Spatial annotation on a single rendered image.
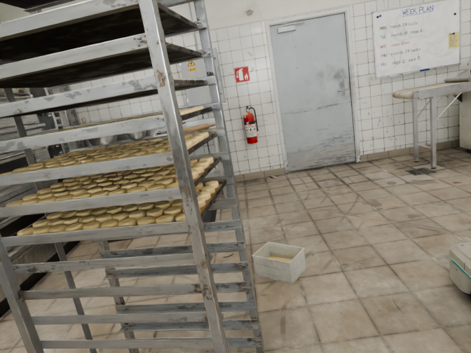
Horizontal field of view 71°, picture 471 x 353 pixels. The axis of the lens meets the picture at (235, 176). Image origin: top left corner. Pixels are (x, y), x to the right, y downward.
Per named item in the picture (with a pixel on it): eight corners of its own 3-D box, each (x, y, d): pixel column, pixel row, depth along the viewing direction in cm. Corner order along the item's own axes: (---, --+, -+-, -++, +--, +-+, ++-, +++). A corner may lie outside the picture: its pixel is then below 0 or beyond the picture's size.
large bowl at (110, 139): (84, 150, 411) (80, 139, 407) (97, 146, 448) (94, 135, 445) (114, 145, 409) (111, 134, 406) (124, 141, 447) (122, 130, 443)
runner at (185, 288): (219, 286, 91) (216, 276, 90) (216, 292, 88) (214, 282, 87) (24, 294, 104) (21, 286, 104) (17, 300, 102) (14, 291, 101)
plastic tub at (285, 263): (307, 268, 232) (305, 247, 228) (292, 285, 216) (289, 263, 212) (270, 260, 251) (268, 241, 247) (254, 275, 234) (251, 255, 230)
